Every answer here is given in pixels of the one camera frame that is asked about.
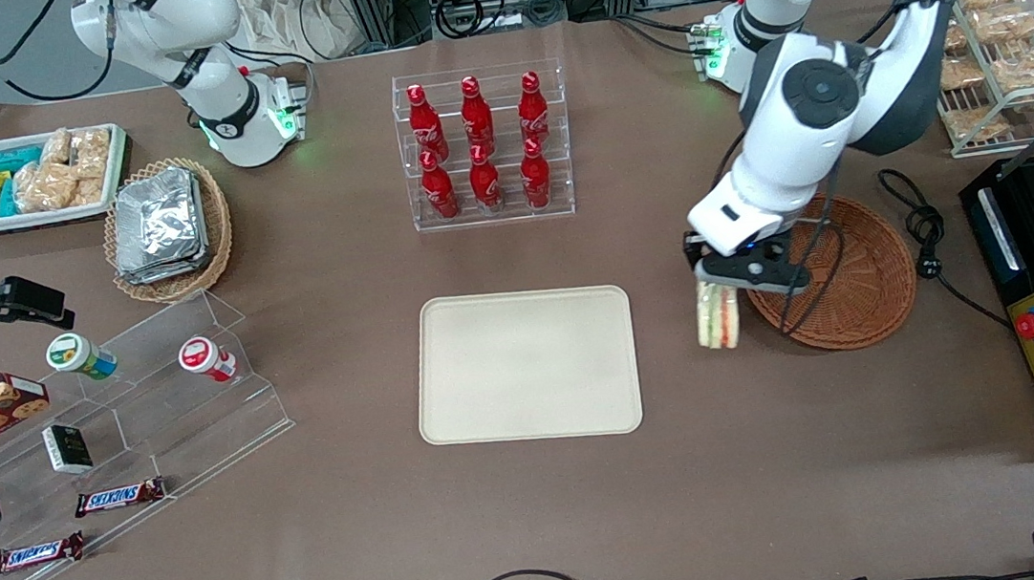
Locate beige rectangular tray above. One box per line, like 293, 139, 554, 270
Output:
406, 277, 646, 456

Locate clear acrylic bottle rack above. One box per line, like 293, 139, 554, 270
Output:
389, 57, 579, 235

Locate clear acrylic stepped display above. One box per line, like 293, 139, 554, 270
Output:
0, 280, 311, 580

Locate black coiled cable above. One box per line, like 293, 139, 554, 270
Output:
433, 0, 488, 42

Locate triangular sandwich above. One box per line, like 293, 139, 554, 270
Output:
691, 277, 744, 353

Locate Snickers chocolate bar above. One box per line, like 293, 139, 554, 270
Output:
72, 475, 169, 520
0, 530, 89, 579

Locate oval light wicker basket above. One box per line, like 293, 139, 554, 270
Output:
96, 152, 241, 310

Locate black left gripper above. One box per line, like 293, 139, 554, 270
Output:
683, 227, 730, 293

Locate white cloth bag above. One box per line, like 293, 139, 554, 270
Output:
235, 0, 342, 71

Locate white rectangular snack tray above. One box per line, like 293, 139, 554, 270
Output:
0, 121, 136, 234

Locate red cola bottle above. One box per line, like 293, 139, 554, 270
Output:
457, 73, 498, 154
513, 68, 553, 146
465, 142, 506, 215
405, 81, 450, 163
517, 136, 556, 211
418, 148, 462, 223

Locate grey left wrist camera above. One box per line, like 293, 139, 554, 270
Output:
701, 238, 814, 307

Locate black power cable with plug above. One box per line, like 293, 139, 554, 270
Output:
876, 156, 1014, 343

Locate silver foil packet stack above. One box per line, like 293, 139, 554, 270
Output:
105, 163, 214, 289

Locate round brown wicker basket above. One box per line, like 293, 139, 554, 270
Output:
736, 183, 924, 361

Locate green lid yogurt cup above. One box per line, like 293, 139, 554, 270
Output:
43, 328, 119, 386

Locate red lid yogurt cup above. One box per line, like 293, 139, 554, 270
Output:
175, 332, 240, 388

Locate clear bag of puffed snacks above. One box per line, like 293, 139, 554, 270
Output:
68, 174, 108, 209
37, 126, 75, 169
11, 158, 82, 215
69, 127, 116, 180

